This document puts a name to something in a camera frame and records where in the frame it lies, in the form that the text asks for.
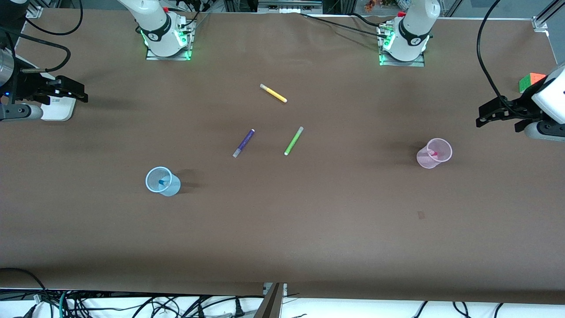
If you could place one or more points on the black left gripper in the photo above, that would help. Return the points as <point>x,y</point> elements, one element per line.
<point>519,107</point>

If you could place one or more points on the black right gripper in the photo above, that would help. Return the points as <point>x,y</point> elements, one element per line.
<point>27,85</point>

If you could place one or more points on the pink marker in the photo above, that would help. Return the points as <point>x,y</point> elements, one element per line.
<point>433,154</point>

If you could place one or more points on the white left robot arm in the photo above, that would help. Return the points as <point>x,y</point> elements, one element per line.
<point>412,26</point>

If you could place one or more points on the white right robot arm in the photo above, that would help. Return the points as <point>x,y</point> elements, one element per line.
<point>152,22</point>

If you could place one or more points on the white rectangular stand base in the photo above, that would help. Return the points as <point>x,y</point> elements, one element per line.
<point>62,110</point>

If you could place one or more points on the colourful puzzle cube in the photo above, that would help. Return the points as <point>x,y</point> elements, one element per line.
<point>529,83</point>

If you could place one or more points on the pink translucent plastic cup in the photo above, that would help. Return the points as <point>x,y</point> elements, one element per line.
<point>426,161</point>

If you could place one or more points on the aluminium corner profile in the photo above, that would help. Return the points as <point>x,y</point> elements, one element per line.
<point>542,22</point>

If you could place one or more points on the light blue plastic cup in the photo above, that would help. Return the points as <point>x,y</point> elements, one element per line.
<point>170,187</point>

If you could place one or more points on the purple marker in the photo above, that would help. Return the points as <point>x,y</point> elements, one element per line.
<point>244,142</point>

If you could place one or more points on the green marker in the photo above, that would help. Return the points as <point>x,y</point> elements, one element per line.
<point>293,141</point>

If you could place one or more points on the yellow marker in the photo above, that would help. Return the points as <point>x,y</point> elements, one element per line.
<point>273,93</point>

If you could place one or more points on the black power plug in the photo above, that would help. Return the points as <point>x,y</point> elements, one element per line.
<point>239,309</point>

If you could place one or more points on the white corner bracket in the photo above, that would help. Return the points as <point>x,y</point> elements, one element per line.
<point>32,11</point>

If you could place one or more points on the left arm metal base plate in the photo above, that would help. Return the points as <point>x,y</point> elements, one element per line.
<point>419,63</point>

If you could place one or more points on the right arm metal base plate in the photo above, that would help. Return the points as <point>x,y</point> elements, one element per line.
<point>152,55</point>

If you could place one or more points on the aluminium frame structure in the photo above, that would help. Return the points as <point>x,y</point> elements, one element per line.
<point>287,5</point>

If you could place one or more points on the brown wooden post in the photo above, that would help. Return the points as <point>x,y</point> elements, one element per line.
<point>270,304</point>

